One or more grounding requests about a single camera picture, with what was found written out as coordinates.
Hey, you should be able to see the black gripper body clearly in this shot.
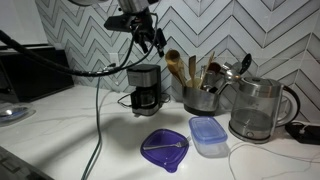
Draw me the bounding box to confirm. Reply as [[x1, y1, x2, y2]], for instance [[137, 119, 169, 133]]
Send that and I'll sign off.
[[128, 11, 159, 43]]

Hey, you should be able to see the plain wooden spatula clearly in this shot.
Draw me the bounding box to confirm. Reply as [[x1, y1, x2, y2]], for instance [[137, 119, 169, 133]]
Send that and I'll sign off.
[[188, 54, 198, 89]]

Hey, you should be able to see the slotted wooden spatula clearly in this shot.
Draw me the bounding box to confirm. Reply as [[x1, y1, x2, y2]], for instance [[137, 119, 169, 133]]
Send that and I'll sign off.
[[199, 50, 217, 90]]

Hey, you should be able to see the silver utensil bucket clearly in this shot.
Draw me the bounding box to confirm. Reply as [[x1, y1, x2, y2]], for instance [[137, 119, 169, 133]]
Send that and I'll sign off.
[[181, 83, 221, 117]]

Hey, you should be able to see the large round wooden spoon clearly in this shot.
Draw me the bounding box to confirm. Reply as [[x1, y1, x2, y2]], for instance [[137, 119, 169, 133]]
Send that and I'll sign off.
[[164, 49, 188, 88]]

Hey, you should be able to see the small wooden spoon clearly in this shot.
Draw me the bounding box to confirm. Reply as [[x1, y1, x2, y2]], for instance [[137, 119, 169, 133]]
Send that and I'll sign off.
[[166, 63, 186, 88]]

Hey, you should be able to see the black silver coffee maker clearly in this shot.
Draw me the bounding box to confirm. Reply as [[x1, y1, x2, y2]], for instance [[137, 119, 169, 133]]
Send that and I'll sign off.
[[126, 63, 164, 118]]

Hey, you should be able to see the dark copper ladle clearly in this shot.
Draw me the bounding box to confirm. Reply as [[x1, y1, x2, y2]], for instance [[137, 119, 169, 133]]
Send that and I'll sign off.
[[207, 62, 223, 76]]

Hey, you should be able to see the metal perforated spoon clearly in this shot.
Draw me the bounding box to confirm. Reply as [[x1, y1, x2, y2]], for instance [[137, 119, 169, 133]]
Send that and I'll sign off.
[[221, 61, 235, 73]]

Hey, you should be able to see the shiny metal ladle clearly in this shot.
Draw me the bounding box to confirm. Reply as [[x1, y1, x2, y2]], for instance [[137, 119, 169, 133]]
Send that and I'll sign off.
[[215, 68, 242, 96]]

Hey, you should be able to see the black perforated spoon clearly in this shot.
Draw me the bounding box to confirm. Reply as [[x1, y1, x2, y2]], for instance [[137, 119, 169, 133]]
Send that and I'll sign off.
[[237, 53, 253, 76]]

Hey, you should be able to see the clear container blue lid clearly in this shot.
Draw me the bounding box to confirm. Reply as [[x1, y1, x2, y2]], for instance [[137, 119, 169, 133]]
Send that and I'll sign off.
[[188, 115, 230, 158]]

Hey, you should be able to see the metal fork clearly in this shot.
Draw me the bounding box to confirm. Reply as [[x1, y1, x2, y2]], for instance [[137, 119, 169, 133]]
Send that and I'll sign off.
[[143, 135, 192, 152]]

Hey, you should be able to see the purple plastic lid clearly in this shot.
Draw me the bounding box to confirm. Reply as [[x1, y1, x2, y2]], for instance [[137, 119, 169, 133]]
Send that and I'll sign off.
[[140, 128, 190, 174]]

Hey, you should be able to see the glass steel electric kettle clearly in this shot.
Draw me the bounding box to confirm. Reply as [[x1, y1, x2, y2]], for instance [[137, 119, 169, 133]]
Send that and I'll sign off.
[[228, 76, 301, 145]]

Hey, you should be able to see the black microwave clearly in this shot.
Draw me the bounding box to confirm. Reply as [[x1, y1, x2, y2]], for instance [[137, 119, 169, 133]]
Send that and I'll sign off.
[[0, 44, 75, 104]]

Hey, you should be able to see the blue glass plate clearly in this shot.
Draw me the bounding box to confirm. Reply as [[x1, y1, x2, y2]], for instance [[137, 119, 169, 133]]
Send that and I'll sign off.
[[0, 102, 36, 125]]

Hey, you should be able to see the black power adapter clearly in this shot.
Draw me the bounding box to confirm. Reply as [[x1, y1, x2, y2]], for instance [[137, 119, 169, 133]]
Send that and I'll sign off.
[[284, 121, 320, 146]]

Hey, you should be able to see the dark stove edge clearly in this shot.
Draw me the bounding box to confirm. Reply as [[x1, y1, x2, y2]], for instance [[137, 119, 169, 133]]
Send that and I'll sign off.
[[0, 145, 55, 180]]

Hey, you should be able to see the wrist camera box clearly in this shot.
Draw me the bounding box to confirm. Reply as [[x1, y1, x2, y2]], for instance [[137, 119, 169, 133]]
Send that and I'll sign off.
[[104, 14, 135, 33]]

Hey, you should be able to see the white wall outlet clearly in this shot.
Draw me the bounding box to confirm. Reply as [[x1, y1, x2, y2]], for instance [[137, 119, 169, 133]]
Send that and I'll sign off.
[[108, 52, 121, 72]]

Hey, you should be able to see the green cable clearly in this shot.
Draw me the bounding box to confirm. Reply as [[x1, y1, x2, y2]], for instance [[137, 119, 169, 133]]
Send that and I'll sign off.
[[80, 62, 117, 180]]

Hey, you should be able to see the thin white cable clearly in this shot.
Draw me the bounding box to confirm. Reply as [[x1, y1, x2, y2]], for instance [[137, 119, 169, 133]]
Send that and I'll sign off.
[[227, 141, 320, 180]]

